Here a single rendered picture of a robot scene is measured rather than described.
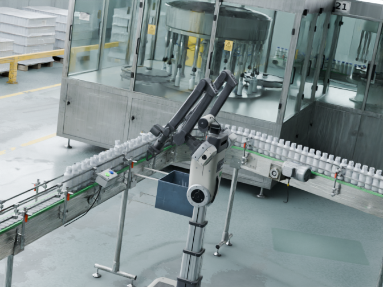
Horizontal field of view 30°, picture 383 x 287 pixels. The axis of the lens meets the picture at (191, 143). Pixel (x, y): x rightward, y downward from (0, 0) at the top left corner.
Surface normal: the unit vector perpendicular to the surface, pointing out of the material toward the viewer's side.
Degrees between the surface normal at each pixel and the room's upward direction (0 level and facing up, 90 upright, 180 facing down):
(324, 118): 90
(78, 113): 90
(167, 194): 90
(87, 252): 0
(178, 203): 90
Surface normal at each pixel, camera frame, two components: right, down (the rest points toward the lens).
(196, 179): -0.37, 0.37
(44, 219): 0.92, 0.22
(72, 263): 0.15, -0.96
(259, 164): -0.62, 0.11
